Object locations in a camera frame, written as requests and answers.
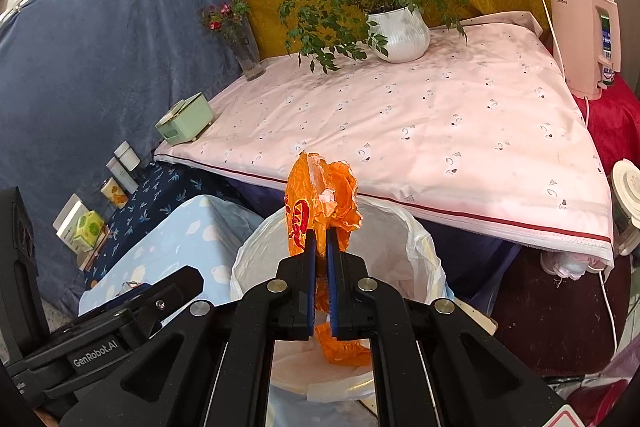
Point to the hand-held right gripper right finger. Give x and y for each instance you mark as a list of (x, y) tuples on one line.
[(350, 297)]

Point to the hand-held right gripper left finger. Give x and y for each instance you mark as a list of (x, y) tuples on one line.
[(295, 297)]

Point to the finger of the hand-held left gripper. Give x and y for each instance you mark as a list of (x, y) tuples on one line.
[(170, 294)]

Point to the white trash bin with liner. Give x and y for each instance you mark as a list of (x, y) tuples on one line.
[(400, 247)]

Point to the orange plastic bag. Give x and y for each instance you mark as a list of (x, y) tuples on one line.
[(300, 187)]

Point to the light blue planet tablecloth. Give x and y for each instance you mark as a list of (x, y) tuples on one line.
[(200, 232)]

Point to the white cardboard box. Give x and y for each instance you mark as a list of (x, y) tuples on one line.
[(67, 219)]

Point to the green tissue pack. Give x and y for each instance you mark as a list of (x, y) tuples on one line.
[(90, 231)]

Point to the dark blue patterned cloth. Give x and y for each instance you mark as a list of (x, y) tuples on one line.
[(160, 192)]

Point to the cream and yellow can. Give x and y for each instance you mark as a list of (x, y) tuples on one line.
[(114, 194)]

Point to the slim white bottle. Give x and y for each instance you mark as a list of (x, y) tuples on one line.
[(122, 177)]

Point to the wide white bottle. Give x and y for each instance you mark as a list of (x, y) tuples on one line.
[(127, 154)]

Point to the green tissue box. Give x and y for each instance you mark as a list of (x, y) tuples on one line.
[(187, 119)]

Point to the pink printed sheet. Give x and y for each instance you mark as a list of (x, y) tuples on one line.
[(425, 132)]

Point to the dark brown cloth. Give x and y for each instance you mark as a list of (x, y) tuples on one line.
[(550, 322)]

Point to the white crumpled plastic bag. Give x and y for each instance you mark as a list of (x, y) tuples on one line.
[(570, 264)]

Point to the glass vase with red flowers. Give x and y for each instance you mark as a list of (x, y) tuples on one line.
[(247, 57)]

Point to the blue-grey blanket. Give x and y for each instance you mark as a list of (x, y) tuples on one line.
[(100, 57)]

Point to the pink plastic bag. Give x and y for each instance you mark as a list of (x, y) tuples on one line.
[(615, 382)]

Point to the white round appliance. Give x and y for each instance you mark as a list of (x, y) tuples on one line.
[(627, 197)]

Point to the red cloth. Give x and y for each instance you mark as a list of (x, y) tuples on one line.
[(615, 127)]

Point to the white water dispenser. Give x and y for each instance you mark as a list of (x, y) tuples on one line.
[(582, 42)]

